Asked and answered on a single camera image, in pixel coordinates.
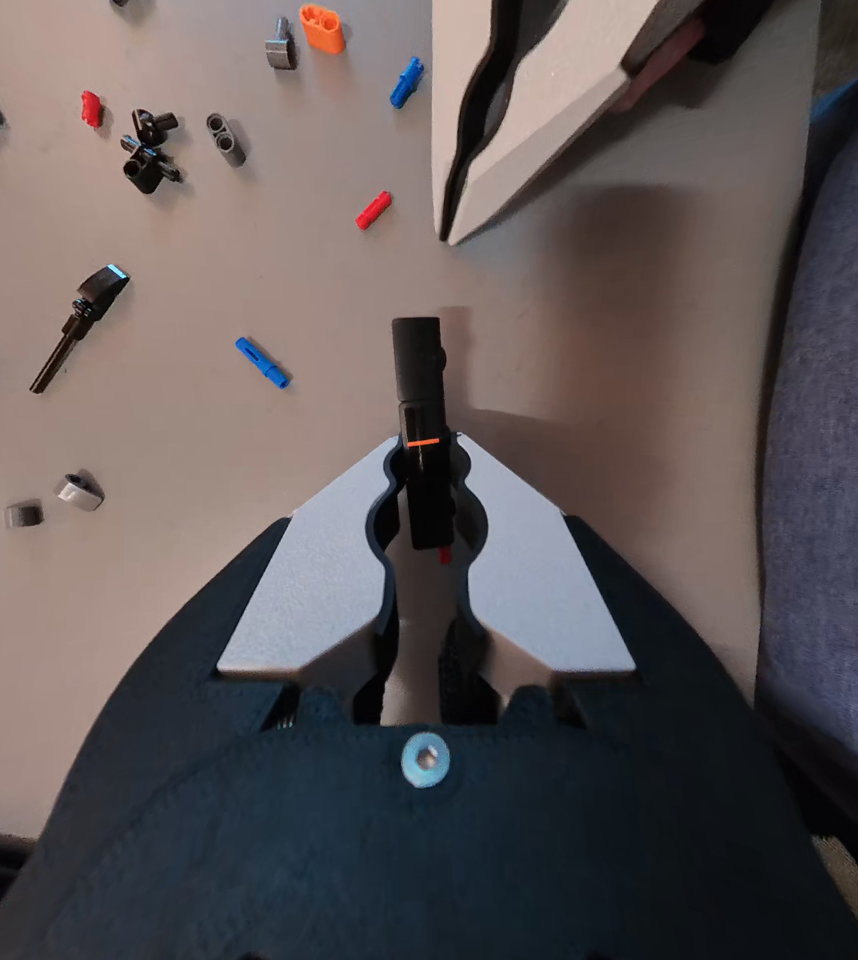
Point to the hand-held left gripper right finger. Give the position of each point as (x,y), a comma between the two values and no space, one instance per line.
(549,600)

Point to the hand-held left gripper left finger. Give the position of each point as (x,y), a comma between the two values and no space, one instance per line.
(301,600)

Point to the orange two-hole lego beam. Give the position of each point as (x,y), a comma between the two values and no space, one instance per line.
(322,28)

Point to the black lego cross connector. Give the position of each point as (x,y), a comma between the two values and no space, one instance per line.
(148,165)

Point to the dark grey two-hole lego beam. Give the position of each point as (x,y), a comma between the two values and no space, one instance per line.
(226,139)

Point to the dark grey curved lego piece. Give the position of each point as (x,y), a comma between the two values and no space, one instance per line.
(80,491)
(24,514)

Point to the black blade piece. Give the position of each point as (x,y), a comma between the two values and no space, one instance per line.
(80,322)

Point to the person's right hand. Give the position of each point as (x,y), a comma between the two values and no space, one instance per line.
(669,60)

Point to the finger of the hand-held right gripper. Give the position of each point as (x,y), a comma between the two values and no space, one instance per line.
(549,112)
(459,60)

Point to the black lego shock absorber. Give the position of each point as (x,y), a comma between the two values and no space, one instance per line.
(421,420)

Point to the grey lego pin connector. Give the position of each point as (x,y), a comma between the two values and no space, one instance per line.
(281,46)

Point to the long blue lego pin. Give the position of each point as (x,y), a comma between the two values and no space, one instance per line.
(262,362)

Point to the blue lego axle pin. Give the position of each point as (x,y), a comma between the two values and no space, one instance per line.
(406,82)

